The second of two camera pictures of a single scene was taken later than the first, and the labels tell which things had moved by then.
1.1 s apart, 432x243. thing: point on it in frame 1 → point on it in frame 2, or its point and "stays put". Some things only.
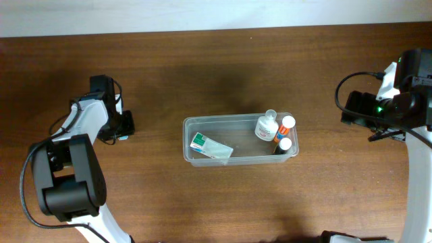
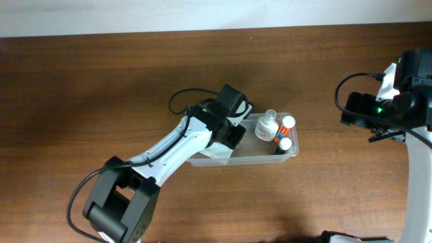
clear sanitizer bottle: x=266 y=127 stays put
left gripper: x=129 y=129 → x=233 y=142
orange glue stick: x=287 y=122 stays put
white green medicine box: x=210 y=148 stays put
